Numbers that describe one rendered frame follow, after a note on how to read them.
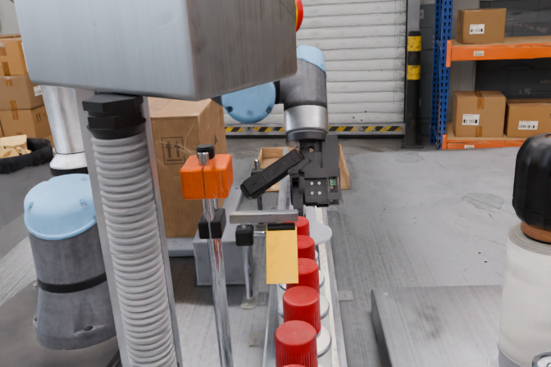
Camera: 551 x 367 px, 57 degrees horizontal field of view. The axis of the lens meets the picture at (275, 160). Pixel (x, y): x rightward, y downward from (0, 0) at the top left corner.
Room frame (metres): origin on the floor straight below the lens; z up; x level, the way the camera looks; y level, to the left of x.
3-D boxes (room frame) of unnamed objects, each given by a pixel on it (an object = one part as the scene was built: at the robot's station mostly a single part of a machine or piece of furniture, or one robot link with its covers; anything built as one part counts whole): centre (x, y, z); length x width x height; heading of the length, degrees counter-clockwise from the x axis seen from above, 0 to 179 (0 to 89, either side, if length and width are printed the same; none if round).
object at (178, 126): (1.16, 0.26, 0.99); 0.30 x 0.24 x 0.27; 176
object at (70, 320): (0.72, 0.32, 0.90); 0.15 x 0.15 x 0.10
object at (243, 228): (0.79, 0.04, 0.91); 0.07 x 0.03 x 0.16; 87
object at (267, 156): (1.45, -0.08, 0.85); 0.30 x 0.26 x 0.04; 177
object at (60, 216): (0.73, 0.32, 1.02); 0.13 x 0.12 x 0.14; 4
